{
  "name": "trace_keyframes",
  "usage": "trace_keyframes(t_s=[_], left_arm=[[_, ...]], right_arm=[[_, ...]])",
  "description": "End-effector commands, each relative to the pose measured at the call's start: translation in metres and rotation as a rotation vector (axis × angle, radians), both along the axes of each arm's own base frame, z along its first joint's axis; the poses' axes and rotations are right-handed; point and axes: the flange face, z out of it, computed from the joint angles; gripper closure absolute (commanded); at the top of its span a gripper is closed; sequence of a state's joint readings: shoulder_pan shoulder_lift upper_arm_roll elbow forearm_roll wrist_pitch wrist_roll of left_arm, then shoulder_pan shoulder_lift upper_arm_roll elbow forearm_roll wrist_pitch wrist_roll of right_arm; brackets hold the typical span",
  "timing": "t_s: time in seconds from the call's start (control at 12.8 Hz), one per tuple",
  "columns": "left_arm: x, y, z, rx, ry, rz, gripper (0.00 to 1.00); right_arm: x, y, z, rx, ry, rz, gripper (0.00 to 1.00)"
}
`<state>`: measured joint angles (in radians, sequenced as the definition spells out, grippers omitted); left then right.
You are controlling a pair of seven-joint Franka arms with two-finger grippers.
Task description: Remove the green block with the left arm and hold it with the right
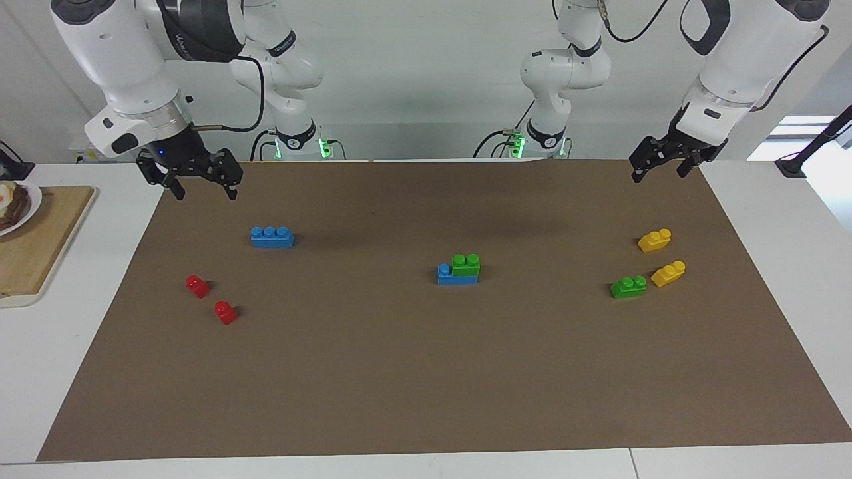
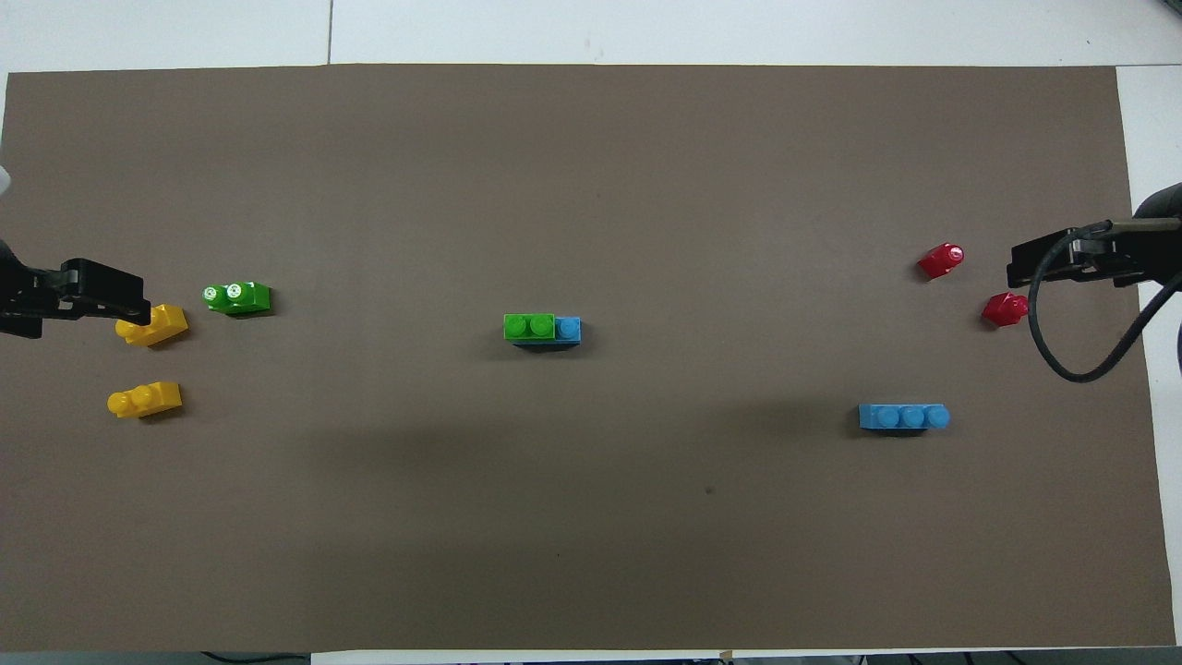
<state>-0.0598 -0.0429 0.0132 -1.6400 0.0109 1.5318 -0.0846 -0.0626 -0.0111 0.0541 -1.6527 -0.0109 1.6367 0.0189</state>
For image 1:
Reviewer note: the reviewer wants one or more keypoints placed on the white plate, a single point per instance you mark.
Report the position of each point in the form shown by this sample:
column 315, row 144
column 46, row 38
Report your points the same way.
column 33, row 199

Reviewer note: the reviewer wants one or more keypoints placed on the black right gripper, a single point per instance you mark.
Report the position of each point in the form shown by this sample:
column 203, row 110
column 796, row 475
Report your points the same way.
column 178, row 152

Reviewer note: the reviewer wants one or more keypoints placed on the green two-stud block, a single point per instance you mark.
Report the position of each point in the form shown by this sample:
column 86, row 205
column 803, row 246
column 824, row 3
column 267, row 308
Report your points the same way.
column 466, row 266
column 627, row 288

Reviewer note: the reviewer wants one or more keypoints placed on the black camera stand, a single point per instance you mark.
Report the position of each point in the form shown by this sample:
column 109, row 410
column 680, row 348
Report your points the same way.
column 815, row 143

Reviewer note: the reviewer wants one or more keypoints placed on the sandwich with egg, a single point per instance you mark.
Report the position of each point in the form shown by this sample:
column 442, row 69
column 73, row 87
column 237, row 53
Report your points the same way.
column 12, row 206

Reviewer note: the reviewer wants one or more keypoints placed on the wooden cutting board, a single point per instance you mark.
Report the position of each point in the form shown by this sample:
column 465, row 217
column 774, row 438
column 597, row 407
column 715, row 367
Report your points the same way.
column 40, row 253

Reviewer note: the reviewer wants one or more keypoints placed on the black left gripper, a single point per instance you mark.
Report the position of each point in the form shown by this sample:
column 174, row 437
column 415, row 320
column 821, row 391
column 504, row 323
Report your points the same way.
column 699, row 146

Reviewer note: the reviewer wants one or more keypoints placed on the black clamp stand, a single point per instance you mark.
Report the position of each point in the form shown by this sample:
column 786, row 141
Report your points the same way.
column 10, row 166

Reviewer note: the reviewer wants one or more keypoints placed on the yellow two-stud block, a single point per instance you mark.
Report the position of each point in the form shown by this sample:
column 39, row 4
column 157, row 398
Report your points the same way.
column 667, row 275
column 653, row 241

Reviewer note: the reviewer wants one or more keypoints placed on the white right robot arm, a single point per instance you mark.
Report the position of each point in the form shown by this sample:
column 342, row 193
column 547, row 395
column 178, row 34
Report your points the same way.
column 126, row 60

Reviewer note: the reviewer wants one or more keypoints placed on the brown paper mat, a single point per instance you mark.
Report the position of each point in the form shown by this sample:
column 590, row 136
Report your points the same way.
column 426, row 372

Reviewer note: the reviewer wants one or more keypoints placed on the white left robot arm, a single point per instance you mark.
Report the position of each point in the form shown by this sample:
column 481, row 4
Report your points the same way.
column 739, row 53

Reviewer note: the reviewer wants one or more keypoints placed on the white power strip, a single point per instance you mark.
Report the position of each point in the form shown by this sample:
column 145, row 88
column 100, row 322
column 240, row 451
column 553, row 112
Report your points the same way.
column 80, row 158

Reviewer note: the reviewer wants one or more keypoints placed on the blue three-stud block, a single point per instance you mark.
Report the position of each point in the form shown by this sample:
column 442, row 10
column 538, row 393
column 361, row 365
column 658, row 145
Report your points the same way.
column 271, row 238
column 447, row 277

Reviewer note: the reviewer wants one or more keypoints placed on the red single-stud block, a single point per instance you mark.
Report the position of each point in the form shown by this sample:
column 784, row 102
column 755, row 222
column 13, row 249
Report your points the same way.
column 225, row 313
column 198, row 287

